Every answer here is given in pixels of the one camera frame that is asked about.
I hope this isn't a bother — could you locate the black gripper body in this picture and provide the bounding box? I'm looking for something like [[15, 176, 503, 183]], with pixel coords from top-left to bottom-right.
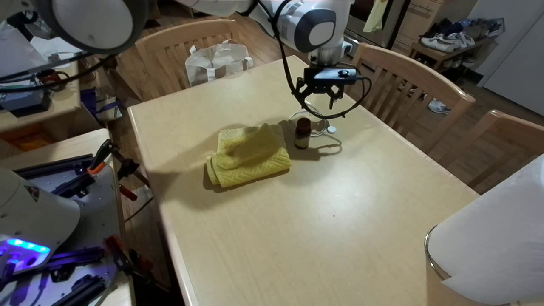
[[302, 76, 347, 94]]

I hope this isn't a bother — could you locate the white tote bag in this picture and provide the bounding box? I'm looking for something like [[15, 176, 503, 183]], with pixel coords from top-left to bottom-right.
[[183, 38, 255, 88]]

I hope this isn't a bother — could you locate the stainless steel oven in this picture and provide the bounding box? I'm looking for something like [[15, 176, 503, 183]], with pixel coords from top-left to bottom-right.
[[341, 0, 411, 57]]

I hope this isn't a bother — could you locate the pale hanging dish cloth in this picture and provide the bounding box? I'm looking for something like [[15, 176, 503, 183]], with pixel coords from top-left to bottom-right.
[[362, 0, 391, 33]]

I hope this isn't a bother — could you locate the yellow folded towel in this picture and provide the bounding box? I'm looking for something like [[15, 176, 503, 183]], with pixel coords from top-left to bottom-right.
[[204, 122, 294, 191]]

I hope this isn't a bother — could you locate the white grey sneaker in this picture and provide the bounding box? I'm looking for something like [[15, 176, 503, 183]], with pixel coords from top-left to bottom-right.
[[426, 98, 452, 117]]

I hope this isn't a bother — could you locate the small wooden shoe rack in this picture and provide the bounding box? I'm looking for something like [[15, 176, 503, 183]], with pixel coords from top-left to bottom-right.
[[408, 32, 506, 74]]

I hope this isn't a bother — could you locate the light wood drawer cabinet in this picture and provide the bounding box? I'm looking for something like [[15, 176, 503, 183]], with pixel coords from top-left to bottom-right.
[[391, 0, 447, 55]]

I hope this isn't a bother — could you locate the white low sneaker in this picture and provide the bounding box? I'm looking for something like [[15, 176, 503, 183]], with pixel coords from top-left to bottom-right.
[[420, 30, 476, 54]]

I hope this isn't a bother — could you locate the dark blue shoe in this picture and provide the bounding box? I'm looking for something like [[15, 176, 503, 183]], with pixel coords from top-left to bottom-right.
[[421, 16, 467, 40]]

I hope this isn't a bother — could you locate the white room door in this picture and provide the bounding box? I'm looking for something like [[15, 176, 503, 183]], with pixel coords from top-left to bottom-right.
[[474, 0, 544, 117]]

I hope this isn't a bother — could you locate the orange black clamp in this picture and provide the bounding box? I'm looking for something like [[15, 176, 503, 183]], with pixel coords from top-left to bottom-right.
[[83, 137, 151, 202], [102, 234, 158, 281]]

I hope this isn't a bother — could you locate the grey robot mounting plate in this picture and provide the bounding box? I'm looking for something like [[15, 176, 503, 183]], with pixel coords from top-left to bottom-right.
[[15, 159, 124, 306]]

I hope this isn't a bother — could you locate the wooden side desk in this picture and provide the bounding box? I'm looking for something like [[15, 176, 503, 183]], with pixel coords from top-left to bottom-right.
[[0, 52, 86, 134]]

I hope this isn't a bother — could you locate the white paper sheet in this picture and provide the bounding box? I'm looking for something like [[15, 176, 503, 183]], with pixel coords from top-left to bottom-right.
[[29, 35, 95, 69]]

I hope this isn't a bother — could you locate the blue black electronic device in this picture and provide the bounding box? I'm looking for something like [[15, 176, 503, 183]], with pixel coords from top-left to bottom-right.
[[0, 77, 54, 117]]

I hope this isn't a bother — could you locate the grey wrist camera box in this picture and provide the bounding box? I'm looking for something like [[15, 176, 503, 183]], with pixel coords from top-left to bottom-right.
[[307, 66, 362, 81]]

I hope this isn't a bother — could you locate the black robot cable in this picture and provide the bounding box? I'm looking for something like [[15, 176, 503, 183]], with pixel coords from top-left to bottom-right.
[[256, 0, 374, 122]]

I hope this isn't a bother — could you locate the black coiled strap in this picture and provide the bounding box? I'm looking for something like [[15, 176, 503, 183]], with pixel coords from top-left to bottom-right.
[[34, 66, 71, 93]]

